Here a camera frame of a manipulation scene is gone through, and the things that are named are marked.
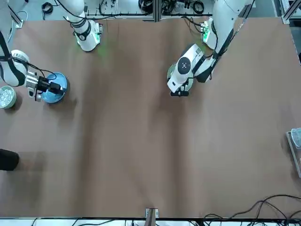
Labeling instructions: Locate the clear cubes pile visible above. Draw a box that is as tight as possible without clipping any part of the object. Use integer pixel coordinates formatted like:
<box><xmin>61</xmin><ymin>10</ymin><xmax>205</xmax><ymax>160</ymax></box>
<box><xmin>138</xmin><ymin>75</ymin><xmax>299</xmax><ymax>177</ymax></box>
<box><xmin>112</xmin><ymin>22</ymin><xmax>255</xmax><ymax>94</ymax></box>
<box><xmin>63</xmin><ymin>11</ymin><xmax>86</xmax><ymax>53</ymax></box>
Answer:
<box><xmin>0</xmin><ymin>89</ymin><xmax>14</xmax><ymax>106</ymax></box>

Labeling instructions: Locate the black cylindrical object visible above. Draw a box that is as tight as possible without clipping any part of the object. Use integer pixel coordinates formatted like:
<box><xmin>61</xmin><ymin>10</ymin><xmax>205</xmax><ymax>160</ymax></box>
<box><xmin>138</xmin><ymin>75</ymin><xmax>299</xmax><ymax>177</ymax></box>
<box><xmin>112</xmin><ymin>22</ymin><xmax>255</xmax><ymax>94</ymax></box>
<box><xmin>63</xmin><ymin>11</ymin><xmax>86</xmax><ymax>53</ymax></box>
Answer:
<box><xmin>0</xmin><ymin>148</ymin><xmax>20</xmax><ymax>171</ymax></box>

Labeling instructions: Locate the long black cable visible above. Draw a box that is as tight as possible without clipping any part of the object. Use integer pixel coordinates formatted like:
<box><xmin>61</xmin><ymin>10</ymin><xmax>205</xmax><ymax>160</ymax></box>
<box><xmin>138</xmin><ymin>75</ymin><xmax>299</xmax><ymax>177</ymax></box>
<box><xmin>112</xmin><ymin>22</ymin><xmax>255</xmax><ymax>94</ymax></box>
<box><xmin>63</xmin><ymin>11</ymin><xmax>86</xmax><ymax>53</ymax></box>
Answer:
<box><xmin>203</xmin><ymin>194</ymin><xmax>301</xmax><ymax>223</ymax></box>

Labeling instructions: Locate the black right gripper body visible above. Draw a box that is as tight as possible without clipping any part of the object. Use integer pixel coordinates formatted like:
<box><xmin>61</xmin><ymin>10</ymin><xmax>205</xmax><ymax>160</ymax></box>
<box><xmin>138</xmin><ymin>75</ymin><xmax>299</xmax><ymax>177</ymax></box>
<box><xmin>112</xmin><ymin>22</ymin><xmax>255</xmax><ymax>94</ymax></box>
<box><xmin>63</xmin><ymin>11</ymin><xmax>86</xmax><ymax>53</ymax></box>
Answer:
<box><xmin>37</xmin><ymin>76</ymin><xmax>51</xmax><ymax>93</ymax></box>

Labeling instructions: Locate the pale green bowl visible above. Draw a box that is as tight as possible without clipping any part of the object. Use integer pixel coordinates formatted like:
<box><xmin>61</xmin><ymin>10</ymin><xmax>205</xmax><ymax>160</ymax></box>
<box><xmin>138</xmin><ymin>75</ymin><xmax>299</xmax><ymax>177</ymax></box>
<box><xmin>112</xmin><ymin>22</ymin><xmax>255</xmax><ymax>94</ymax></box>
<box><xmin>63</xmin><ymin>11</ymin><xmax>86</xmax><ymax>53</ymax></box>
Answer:
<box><xmin>0</xmin><ymin>86</ymin><xmax>17</xmax><ymax>109</ymax></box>

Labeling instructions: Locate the aluminium frame rail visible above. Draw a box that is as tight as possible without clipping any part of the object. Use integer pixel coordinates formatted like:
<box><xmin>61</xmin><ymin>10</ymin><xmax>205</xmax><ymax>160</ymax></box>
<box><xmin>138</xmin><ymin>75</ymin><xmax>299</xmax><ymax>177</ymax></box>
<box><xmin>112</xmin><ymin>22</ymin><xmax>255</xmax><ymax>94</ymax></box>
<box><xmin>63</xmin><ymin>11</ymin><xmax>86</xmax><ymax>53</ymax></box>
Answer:
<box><xmin>0</xmin><ymin>0</ymin><xmax>24</xmax><ymax>29</ymax></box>
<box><xmin>281</xmin><ymin>0</ymin><xmax>301</xmax><ymax>24</ymax></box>

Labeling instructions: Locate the green plate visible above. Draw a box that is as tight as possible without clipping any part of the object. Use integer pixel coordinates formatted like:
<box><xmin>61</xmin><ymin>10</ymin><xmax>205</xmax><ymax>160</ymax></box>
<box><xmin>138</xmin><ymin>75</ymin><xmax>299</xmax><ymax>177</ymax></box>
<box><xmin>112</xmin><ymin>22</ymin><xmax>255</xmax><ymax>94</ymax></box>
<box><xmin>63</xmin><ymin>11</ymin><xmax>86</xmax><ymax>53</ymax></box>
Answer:
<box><xmin>166</xmin><ymin>63</ymin><xmax>195</xmax><ymax>94</ymax></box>

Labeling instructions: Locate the blue plate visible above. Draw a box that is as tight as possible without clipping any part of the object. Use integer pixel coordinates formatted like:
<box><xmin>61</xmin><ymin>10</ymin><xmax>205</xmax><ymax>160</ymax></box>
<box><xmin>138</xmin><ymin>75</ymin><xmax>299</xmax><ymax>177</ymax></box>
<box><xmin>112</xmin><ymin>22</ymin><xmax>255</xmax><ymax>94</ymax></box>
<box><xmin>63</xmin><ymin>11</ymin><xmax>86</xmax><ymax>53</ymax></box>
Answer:
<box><xmin>41</xmin><ymin>72</ymin><xmax>69</xmax><ymax>104</ymax></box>

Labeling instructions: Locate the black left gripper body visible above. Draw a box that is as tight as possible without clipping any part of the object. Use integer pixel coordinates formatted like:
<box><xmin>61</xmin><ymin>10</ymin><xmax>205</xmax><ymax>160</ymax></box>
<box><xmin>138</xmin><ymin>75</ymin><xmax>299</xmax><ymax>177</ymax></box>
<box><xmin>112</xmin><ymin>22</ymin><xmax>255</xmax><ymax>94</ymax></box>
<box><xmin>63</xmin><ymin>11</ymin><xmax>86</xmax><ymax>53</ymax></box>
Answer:
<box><xmin>170</xmin><ymin>79</ymin><xmax>190</xmax><ymax>97</ymax></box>

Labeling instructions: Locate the aluminium frame post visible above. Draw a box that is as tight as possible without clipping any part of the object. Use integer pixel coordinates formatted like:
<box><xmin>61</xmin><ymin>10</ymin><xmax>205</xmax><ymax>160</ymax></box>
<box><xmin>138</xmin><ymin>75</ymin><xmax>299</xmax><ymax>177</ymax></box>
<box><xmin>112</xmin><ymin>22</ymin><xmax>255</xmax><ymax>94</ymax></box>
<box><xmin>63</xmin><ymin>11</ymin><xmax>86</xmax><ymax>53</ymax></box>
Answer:
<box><xmin>152</xmin><ymin>0</ymin><xmax>162</xmax><ymax>23</ymax></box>
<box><xmin>145</xmin><ymin>208</ymin><xmax>158</xmax><ymax>226</ymax></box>

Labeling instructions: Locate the clear blue plastic cup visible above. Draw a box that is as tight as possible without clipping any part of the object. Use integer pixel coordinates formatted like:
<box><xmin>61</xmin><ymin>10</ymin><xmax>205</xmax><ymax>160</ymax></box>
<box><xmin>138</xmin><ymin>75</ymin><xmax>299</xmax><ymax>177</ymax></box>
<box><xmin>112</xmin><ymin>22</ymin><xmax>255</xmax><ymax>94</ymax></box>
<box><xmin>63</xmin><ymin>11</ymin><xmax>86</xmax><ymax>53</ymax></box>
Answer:
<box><xmin>291</xmin><ymin>128</ymin><xmax>301</xmax><ymax>149</ymax></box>

